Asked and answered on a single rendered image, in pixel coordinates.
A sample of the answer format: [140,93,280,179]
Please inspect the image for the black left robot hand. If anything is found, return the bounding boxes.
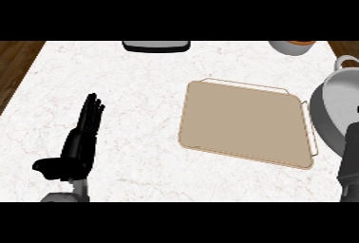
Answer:
[31,92,106,183]

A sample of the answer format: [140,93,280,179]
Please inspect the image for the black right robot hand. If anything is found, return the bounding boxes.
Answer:
[336,105,359,185]

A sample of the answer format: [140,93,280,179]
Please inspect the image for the grey pot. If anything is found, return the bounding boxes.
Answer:
[308,54,359,159]

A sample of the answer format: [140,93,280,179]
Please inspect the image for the beige tray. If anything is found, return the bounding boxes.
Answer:
[177,77,320,171]

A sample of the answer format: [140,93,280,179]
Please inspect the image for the dark grey appliance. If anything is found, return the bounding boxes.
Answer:
[121,40,192,54]

